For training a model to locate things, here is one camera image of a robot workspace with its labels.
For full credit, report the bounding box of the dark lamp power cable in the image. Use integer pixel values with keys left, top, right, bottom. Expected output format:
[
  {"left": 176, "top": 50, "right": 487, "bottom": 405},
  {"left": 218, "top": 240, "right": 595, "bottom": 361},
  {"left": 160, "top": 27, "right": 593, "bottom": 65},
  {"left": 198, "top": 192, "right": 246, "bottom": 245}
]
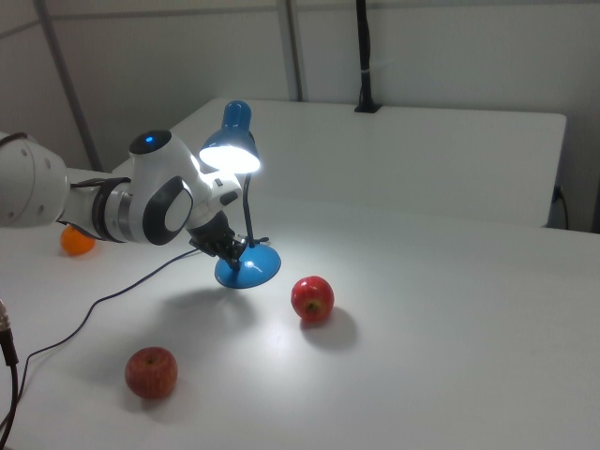
[{"left": 0, "top": 247, "right": 199, "bottom": 444}]

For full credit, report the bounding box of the black cable with metal connector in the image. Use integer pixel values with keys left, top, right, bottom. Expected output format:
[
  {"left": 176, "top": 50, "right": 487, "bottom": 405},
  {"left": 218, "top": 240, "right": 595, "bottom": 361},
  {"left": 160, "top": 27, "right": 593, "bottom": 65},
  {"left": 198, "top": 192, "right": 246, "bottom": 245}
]
[{"left": 0, "top": 297, "right": 21, "bottom": 450}]

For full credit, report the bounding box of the dull striped red apple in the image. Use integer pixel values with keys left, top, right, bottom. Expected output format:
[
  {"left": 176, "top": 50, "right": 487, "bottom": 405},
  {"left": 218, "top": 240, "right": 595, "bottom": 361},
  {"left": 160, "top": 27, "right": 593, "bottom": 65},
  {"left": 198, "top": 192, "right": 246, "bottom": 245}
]
[{"left": 124, "top": 346, "right": 179, "bottom": 401}]

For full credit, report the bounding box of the black clamped camera pole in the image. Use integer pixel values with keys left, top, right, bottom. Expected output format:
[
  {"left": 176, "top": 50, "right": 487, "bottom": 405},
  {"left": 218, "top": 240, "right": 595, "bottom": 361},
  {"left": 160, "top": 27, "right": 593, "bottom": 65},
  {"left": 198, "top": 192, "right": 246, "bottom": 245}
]
[{"left": 352, "top": 0, "right": 382, "bottom": 114}]

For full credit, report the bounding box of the dark cable along arm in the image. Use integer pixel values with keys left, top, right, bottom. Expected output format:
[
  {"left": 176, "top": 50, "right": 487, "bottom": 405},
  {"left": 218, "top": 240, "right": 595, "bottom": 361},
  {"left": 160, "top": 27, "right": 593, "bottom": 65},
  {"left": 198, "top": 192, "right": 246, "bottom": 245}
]
[{"left": 68, "top": 175, "right": 133, "bottom": 190}]

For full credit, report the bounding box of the blue gooseneck desk lamp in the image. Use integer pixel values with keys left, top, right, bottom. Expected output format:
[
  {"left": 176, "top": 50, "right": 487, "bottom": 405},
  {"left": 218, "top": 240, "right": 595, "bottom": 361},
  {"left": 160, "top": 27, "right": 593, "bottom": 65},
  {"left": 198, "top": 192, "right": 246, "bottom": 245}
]
[{"left": 198, "top": 99, "right": 283, "bottom": 290}]

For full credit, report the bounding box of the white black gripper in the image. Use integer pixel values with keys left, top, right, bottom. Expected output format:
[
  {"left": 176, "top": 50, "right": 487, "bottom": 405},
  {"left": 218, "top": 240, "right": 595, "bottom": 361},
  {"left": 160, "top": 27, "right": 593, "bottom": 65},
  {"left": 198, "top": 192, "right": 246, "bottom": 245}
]
[{"left": 186, "top": 157, "right": 248, "bottom": 272}]

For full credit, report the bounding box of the orange fruit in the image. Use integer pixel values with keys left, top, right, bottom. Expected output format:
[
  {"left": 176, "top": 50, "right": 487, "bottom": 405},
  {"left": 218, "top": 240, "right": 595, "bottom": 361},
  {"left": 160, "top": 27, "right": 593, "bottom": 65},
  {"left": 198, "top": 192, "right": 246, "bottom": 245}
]
[{"left": 59, "top": 224, "right": 97, "bottom": 257}]

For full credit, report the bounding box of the bright red apple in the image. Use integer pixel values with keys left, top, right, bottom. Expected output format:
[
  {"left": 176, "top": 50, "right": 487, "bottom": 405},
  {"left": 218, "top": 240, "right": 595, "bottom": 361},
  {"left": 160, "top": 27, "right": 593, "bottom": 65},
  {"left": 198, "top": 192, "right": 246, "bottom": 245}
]
[{"left": 290, "top": 276, "right": 336, "bottom": 323}]

